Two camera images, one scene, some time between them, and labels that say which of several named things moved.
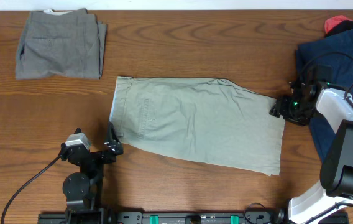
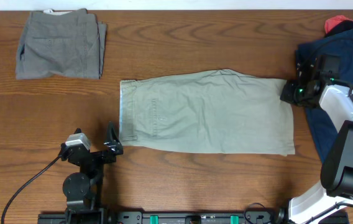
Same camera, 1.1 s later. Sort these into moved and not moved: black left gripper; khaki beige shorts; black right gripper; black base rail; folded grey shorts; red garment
Moved: black right gripper; khaki beige shorts
Not moved: red garment; black base rail; black left gripper; folded grey shorts
